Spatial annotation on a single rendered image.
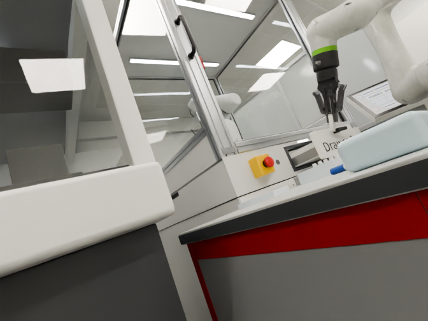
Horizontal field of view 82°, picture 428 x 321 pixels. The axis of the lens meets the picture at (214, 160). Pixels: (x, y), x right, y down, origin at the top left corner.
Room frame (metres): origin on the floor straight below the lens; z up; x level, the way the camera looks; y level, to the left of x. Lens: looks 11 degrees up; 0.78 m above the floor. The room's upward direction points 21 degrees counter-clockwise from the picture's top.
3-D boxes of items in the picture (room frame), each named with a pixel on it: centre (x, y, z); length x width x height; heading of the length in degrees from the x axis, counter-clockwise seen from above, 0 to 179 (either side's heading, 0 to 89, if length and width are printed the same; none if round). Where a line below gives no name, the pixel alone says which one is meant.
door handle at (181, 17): (0.84, -0.08, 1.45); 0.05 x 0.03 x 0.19; 36
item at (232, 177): (1.52, -0.16, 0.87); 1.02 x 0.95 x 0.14; 126
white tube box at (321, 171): (0.78, -0.30, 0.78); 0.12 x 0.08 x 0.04; 41
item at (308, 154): (1.17, -0.37, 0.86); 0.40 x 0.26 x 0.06; 36
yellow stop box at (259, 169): (0.90, -0.16, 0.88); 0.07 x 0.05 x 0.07; 126
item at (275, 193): (0.73, -0.09, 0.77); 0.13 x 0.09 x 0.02; 49
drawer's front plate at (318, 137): (1.00, -0.49, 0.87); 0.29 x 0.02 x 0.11; 126
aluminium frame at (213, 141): (1.52, -0.16, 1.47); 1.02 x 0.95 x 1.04; 126
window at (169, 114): (1.23, 0.23, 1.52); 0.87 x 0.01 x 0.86; 36
